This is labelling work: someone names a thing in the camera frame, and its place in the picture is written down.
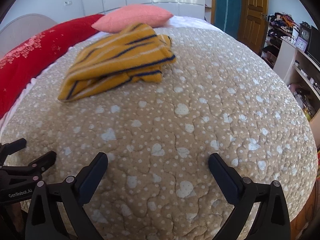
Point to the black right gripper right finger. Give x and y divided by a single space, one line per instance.
272 219

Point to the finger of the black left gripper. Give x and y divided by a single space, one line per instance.
11 148
35 168

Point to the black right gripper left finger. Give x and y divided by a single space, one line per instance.
44 219

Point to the yellow striped knit sweater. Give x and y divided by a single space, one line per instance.
136 53

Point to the red embroidered long pillow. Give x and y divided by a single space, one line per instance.
31 57

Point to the white rounded headboard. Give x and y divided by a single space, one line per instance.
21 29

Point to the beige heart-patterned quilt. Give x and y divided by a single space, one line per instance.
219 96

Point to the white shelf unit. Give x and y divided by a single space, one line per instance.
295 68

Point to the pink knit cushion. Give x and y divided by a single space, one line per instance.
121 18

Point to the cluttered shoe rack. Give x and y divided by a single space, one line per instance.
279 26

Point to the pink desk clock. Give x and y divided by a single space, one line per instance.
301 44

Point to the dark ornate mantel clock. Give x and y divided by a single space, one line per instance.
304 31

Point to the brown wooden door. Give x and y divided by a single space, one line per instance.
253 23

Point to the teal curtain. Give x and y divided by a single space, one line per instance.
227 16

